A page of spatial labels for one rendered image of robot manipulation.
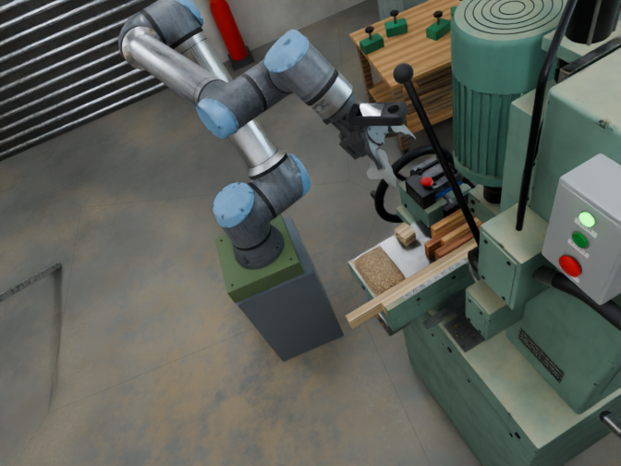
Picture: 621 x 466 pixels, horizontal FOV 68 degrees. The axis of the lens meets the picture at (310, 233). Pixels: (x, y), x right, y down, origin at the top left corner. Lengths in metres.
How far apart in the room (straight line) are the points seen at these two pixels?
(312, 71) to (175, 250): 1.99
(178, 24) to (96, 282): 1.82
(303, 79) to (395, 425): 1.44
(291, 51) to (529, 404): 0.89
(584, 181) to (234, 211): 1.10
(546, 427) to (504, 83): 0.72
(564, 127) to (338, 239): 1.86
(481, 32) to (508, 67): 0.06
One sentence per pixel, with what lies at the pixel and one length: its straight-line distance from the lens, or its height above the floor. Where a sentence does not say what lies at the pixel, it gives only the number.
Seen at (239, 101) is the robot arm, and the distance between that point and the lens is 1.00.
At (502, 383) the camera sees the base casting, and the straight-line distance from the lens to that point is 1.18.
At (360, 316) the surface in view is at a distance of 1.11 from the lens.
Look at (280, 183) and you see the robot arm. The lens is 1.54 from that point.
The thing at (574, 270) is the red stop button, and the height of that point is 1.37.
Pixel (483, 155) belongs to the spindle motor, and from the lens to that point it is 0.90.
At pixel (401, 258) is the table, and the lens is 1.22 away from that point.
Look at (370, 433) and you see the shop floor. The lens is 1.99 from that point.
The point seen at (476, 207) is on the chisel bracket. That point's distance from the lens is 1.13.
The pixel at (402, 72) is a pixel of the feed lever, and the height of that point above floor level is 1.43.
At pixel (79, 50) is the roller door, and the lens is 3.96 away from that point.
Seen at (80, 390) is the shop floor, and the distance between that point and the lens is 2.65.
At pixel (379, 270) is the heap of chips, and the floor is 0.94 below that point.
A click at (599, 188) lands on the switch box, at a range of 0.59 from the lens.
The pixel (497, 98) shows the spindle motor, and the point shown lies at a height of 1.40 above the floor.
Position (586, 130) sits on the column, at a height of 1.49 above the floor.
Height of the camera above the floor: 1.92
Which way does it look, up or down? 50 degrees down
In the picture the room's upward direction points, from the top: 23 degrees counter-clockwise
